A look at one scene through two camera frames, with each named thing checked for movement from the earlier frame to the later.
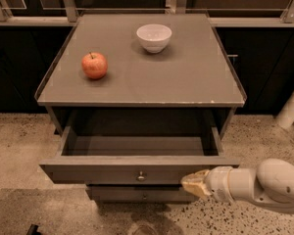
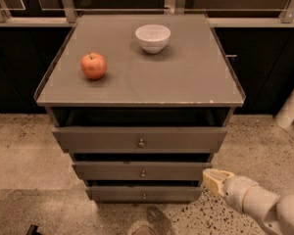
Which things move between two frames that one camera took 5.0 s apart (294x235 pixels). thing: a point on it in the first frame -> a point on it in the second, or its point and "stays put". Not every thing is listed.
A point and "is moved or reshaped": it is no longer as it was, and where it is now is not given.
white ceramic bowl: x=154 y=37 stays put
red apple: x=94 y=66 stays put
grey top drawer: x=134 y=155 is moved or reshaped
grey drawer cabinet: x=137 y=102 stays put
